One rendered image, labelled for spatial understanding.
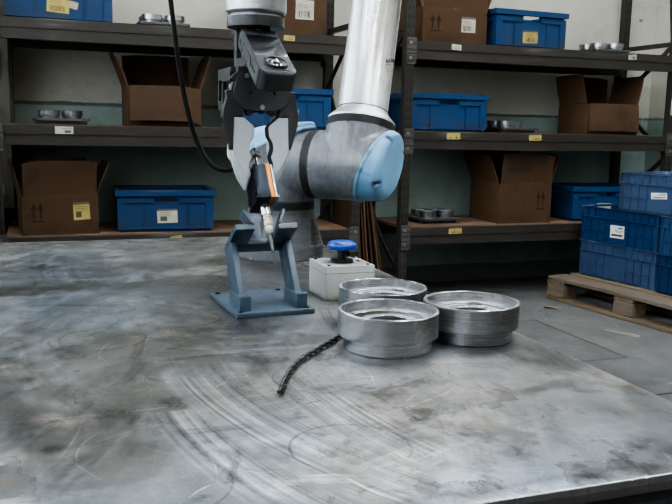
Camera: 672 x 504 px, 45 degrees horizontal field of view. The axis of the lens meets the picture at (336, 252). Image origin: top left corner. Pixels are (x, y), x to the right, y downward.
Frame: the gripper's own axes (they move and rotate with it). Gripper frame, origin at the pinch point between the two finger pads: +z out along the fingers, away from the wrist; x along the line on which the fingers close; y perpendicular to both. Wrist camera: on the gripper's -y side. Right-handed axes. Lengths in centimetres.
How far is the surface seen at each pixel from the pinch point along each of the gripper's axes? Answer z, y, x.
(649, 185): 22, 248, -302
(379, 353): 15.4, -27.3, -4.0
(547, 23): -70, 318, -279
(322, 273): 12.5, 0.7, -8.9
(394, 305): 12.5, -19.5, -9.5
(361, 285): 12.6, -7.6, -10.9
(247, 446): 16.0, -44.1, 14.6
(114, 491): 16, -48, 24
